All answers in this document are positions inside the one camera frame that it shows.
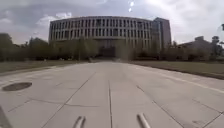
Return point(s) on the grass lawn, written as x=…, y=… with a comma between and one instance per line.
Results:
x=186, y=67
x=23, y=65

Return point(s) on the robot's own part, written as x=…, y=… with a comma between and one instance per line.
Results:
x=79, y=122
x=143, y=121

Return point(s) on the large curved grey building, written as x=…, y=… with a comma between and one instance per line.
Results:
x=106, y=31

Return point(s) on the grey paved stone path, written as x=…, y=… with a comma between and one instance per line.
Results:
x=110, y=86

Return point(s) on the round manhole cover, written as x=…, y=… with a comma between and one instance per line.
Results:
x=16, y=86

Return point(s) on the row of trees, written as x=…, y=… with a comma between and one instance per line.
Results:
x=43, y=50

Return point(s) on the low grey building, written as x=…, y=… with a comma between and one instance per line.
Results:
x=200, y=45

